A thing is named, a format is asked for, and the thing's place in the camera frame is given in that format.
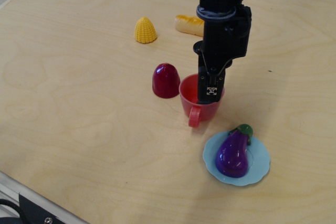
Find aluminium table frame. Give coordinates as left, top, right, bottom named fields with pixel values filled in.
left=1, top=173, right=86, bottom=223

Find yellow toy corn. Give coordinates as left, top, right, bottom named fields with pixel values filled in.
left=134, top=17, right=157, bottom=44

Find purple toy eggplant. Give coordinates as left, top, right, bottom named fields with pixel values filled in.
left=215, top=124, right=254, bottom=178

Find black cable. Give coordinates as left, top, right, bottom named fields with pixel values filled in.
left=0, top=198, right=24, bottom=224

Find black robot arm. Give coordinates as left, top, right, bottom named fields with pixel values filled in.
left=193, top=0, right=252, bottom=104

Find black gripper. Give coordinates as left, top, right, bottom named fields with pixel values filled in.
left=194, top=5, right=252, bottom=104

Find red plastic cup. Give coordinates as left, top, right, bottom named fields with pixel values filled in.
left=179, top=73, right=225, bottom=127

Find light blue plate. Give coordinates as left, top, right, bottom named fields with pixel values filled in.
left=203, top=131, right=270, bottom=186

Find toy bread loaf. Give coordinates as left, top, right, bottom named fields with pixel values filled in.
left=174, top=15, right=204, bottom=37

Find black corner bracket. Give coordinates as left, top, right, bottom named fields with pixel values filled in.
left=18, top=194, right=66, bottom=224

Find dark red toy dome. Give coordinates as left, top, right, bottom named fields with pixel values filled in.
left=152, top=63, right=181, bottom=99

